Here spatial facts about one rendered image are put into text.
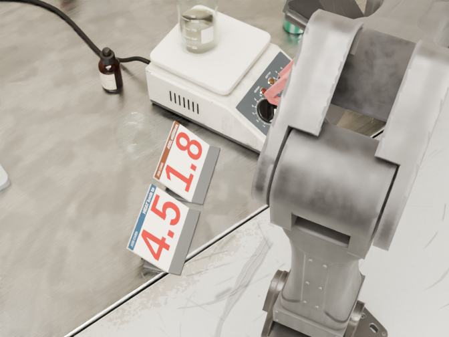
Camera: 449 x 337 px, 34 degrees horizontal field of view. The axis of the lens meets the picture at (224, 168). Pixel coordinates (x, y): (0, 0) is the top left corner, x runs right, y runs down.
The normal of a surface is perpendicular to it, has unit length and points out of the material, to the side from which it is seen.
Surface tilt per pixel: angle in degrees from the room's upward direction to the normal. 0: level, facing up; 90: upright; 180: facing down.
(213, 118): 90
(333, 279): 99
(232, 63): 0
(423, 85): 37
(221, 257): 0
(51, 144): 0
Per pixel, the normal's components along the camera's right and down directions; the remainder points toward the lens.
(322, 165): -0.22, -0.13
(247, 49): 0.00, -0.58
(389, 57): -0.37, 0.38
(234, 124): -0.52, 0.69
